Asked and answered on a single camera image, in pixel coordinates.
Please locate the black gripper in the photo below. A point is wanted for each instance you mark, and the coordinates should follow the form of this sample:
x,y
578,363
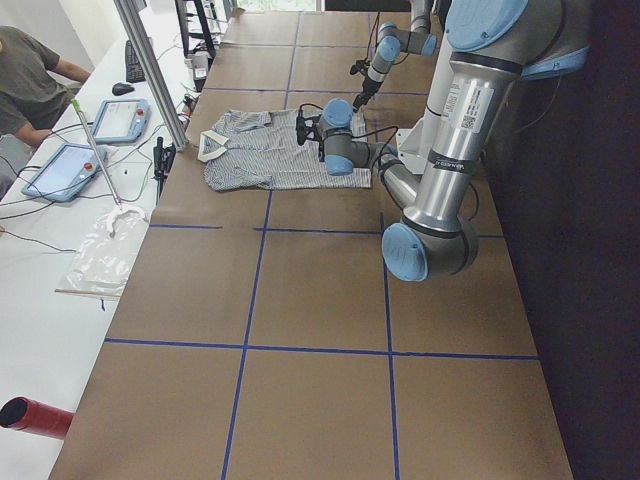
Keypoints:
x,y
366,86

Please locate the blue white striped polo shirt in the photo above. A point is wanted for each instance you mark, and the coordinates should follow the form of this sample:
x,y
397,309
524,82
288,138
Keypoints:
x,y
259,149

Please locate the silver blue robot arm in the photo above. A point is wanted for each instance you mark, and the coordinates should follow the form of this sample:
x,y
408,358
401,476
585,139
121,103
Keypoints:
x,y
485,48
393,41

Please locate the black tool on table edge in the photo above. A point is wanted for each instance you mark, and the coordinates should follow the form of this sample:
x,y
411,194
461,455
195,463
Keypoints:
x,y
163,157

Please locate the black keyboard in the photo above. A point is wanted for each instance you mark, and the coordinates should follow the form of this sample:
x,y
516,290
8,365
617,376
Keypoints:
x,y
134,72

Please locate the far blue teach pendant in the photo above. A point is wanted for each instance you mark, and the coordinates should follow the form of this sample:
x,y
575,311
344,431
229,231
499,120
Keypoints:
x,y
120,121

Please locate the blue teach pendant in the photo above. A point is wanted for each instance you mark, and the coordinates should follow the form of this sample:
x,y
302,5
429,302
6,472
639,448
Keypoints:
x,y
120,121
64,175

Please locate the black computer mouse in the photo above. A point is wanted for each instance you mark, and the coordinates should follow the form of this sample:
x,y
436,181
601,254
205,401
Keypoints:
x,y
122,88

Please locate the reacher grabber stick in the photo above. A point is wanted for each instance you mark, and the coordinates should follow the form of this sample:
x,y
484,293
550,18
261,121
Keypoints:
x,y
121,208

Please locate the clear plastic bag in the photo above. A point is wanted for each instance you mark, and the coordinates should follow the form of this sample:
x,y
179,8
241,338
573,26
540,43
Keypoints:
x,y
103,263

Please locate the near blue teach pendant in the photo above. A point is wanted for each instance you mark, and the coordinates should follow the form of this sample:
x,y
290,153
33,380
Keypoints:
x,y
64,175

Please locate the person in green shirt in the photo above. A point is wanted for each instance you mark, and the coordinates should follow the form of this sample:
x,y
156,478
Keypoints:
x,y
32,101

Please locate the red cylinder tube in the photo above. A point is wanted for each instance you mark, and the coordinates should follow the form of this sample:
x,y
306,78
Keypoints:
x,y
30,416

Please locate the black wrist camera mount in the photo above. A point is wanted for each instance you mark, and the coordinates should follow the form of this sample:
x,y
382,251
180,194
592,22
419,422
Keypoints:
x,y
307,127
361,66

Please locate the white pillar mount base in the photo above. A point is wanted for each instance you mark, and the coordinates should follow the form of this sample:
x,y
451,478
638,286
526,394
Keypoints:
x,y
413,148

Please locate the aluminium frame post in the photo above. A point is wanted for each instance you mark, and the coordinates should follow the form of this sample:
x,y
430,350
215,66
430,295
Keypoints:
x,y
137,34

